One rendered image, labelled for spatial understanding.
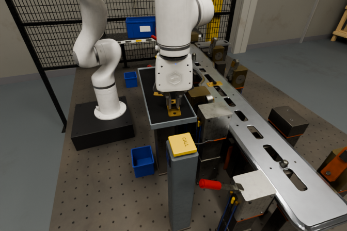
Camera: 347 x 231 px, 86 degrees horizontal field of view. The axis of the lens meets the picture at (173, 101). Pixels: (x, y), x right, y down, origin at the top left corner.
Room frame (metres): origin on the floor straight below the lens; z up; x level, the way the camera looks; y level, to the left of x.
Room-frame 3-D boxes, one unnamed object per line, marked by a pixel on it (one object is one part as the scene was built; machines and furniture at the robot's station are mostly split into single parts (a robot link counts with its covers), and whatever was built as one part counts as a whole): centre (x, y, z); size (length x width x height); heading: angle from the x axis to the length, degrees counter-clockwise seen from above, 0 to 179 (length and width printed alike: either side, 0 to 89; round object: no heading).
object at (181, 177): (0.32, -0.02, 0.92); 0.08 x 0.08 x 0.44; 14
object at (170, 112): (0.46, 0.00, 1.17); 0.08 x 0.04 x 0.01; 7
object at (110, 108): (0.90, 0.39, 0.89); 0.19 x 0.19 x 0.18
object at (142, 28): (1.69, 0.25, 1.10); 0.30 x 0.17 x 0.13; 99
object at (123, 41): (1.70, 0.19, 1.02); 0.90 x 0.22 x 0.03; 104
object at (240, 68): (0.98, -0.39, 0.87); 0.12 x 0.07 x 0.35; 104
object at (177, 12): (0.47, 0.00, 1.44); 0.09 x 0.08 x 0.13; 130
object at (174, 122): (0.57, 0.04, 1.16); 0.37 x 0.14 x 0.02; 14
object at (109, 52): (0.93, 0.37, 1.10); 0.19 x 0.12 x 0.24; 131
